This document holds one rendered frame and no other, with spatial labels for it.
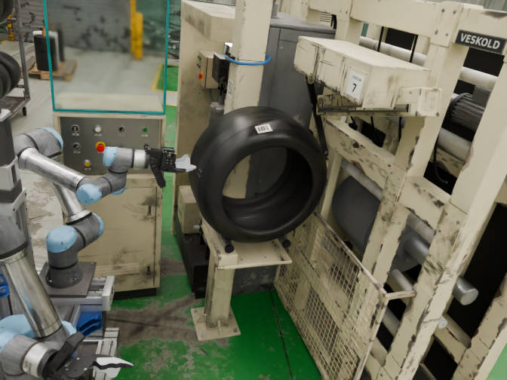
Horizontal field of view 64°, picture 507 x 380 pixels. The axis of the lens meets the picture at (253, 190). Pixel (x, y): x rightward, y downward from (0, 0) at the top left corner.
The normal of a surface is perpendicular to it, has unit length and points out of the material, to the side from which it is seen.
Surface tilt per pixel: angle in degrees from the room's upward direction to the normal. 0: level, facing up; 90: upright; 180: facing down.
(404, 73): 90
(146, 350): 0
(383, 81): 90
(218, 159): 67
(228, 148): 58
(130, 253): 90
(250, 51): 90
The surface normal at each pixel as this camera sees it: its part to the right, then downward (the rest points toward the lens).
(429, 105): 0.33, 0.18
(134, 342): 0.13, -0.88
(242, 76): 0.31, 0.47
